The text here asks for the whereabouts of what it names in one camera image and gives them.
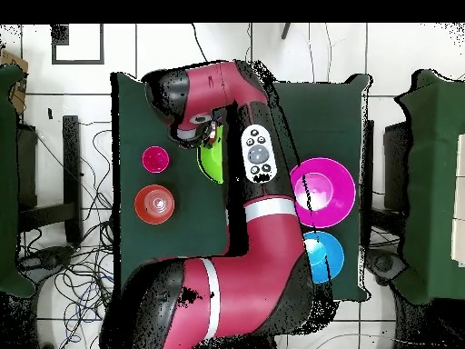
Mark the large green plastic bowl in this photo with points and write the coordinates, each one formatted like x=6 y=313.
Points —
x=212 y=163

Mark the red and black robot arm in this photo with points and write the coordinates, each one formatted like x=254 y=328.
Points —
x=261 y=254

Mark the red plastic cup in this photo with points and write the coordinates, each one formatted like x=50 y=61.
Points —
x=155 y=159

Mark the orange plastic bowl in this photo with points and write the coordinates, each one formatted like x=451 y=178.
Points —
x=145 y=203

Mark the dark green table cloth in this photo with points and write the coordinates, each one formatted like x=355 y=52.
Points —
x=163 y=236

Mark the short black rod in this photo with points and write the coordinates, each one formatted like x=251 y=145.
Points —
x=286 y=31

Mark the large pink plastic bowl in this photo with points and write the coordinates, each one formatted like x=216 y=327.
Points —
x=338 y=181

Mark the black metal stand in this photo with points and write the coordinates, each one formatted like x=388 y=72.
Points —
x=368 y=163
x=71 y=163

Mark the blue plastic bowl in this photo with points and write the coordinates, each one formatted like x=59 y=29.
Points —
x=334 y=254

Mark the black box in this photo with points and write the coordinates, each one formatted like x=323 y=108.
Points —
x=396 y=163

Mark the cardboard box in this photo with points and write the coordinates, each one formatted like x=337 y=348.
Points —
x=20 y=98

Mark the green-clothed side table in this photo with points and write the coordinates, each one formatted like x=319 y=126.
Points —
x=436 y=181
x=7 y=181

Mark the black square floor frame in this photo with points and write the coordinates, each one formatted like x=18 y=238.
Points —
x=78 y=62

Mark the black pedestal leg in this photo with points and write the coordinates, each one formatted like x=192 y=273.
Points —
x=51 y=260
x=385 y=263

